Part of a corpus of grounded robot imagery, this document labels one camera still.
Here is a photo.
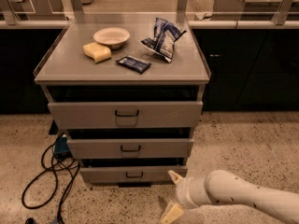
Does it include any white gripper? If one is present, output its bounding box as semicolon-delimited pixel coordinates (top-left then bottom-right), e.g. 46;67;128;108
159;170;207;224

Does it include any black floor cable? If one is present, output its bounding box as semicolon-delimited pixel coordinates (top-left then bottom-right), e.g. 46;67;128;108
21;137;82;224

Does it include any background grey counter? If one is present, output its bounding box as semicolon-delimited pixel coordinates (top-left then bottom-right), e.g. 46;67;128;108
212;0;282;21

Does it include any grey drawer cabinet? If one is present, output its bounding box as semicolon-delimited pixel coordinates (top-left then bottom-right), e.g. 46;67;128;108
33;12;212;189

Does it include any blue power box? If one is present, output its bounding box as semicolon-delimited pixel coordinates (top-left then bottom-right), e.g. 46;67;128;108
53;134;69;157

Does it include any grey middle drawer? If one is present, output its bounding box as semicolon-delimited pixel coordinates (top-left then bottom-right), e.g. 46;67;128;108
67;139;193;159

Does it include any yellow sponge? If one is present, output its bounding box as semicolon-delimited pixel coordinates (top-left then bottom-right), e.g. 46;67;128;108
83;42;111;63

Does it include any crumpled blue chip bag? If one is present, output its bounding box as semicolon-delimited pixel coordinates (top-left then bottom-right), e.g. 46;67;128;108
141;18;186;63

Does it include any grey railing bar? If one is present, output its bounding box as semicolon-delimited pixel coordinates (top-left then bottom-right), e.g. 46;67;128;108
0;21;299;30

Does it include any white bowl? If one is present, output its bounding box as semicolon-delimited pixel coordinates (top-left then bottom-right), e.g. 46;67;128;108
93;27;130;49

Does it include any grey bottom drawer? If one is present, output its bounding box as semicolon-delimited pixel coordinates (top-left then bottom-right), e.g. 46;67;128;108
80;165;188;184

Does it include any blue flat snack packet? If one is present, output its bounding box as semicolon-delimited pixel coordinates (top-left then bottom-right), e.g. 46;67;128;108
116;56;151;74

